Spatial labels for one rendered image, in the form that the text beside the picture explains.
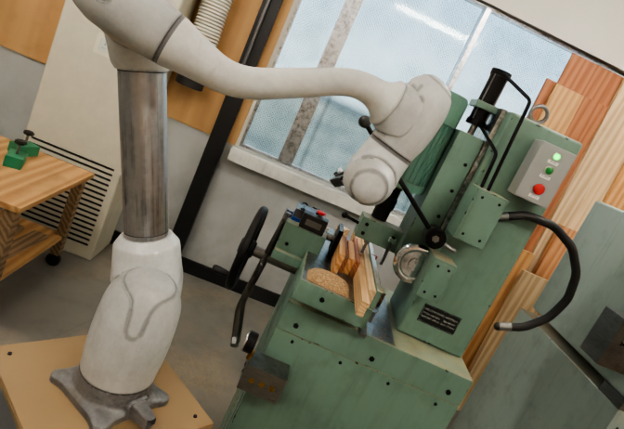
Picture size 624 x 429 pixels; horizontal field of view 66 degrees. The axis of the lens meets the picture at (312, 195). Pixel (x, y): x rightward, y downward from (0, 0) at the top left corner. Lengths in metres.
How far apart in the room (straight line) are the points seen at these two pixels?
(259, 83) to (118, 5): 0.26
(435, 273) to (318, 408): 0.52
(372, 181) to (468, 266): 0.64
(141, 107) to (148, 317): 0.43
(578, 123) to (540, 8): 0.67
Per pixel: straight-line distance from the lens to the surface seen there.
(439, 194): 1.45
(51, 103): 2.80
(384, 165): 0.94
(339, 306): 1.30
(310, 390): 1.50
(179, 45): 0.90
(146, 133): 1.09
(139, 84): 1.07
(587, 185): 3.19
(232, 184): 2.89
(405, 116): 0.95
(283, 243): 1.49
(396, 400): 1.52
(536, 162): 1.40
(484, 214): 1.36
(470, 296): 1.52
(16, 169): 2.40
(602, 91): 3.22
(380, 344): 1.43
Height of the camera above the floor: 1.37
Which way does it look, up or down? 12 degrees down
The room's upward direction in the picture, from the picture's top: 24 degrees clockwise
